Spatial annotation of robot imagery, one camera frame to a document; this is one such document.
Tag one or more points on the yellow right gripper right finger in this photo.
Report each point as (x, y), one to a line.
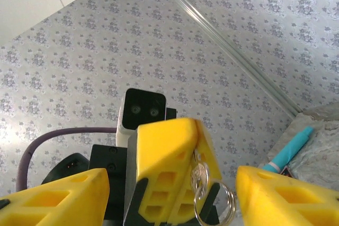
(291, 204)

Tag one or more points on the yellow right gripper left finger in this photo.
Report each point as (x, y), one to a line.
(53, 204)

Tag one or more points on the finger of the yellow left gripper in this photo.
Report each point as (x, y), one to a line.
(164, 152)
(208, 162)

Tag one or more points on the small silver key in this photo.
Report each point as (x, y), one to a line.
(200, 174)

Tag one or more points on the teal pen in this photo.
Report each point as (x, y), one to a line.
(291, 149)

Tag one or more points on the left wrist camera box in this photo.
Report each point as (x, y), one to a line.
(143, 109)

